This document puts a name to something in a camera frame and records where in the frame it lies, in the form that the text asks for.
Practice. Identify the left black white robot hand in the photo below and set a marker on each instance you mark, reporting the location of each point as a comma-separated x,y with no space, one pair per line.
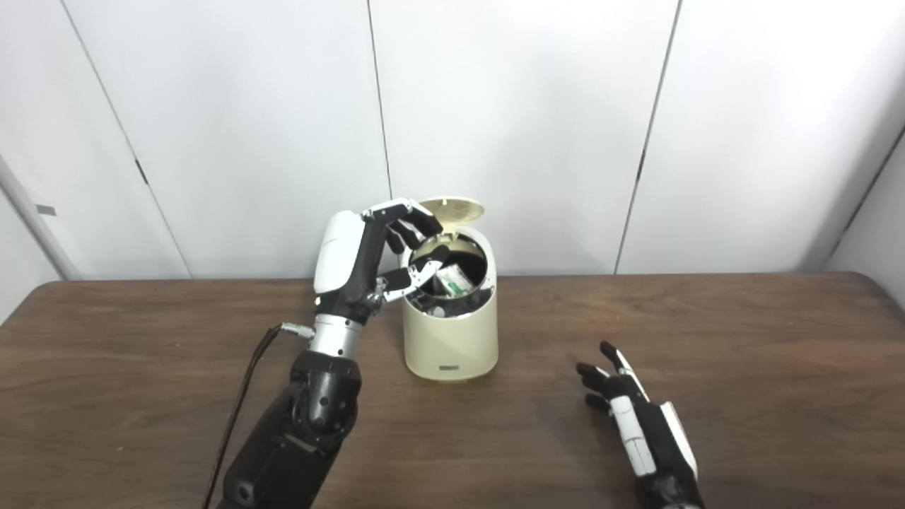
339,261

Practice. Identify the cream round bin lid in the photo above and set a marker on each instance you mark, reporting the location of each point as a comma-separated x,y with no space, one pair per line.
456,208

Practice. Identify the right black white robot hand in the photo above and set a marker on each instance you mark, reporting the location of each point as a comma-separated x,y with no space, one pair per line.
650,438

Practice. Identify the small grey wall label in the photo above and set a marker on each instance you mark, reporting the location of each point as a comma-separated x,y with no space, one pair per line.
46,210

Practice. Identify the white green milk carton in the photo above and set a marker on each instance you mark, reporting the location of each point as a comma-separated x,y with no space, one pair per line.
454,281

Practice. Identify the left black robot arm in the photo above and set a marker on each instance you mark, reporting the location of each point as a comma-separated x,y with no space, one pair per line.
304,431

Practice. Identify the cream-colored bin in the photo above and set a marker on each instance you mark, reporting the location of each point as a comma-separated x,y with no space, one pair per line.
452,343

